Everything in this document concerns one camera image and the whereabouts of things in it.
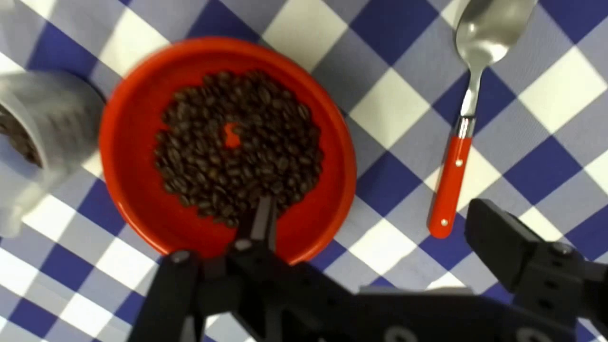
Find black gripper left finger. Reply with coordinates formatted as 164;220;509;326
129;195;348;342

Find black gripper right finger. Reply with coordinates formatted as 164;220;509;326
464;197;608;325

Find red handled metal spoon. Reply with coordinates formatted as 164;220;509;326
426;0;540;241

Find red bowl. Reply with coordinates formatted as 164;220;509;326
97;34;359;266

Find coffee beans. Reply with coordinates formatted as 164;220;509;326
152;68;325;230

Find blue white checkered tablecloth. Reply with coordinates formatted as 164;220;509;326
0;0;608;342

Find clear plastic cup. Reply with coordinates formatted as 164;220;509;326
0;68;107;239

